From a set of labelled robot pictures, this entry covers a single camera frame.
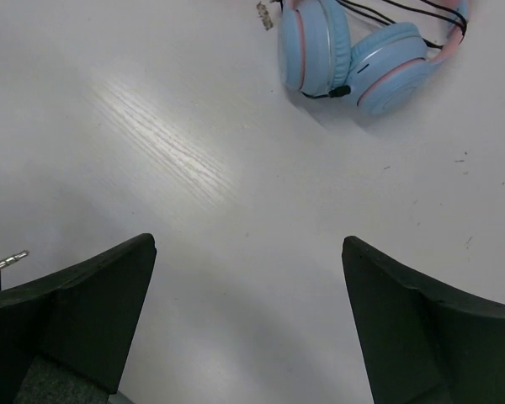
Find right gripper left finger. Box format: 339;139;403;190
0;233;156;403

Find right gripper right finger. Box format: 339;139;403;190
342;236;505;403

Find blue pink cat headphones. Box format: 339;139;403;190
278;1;470;115

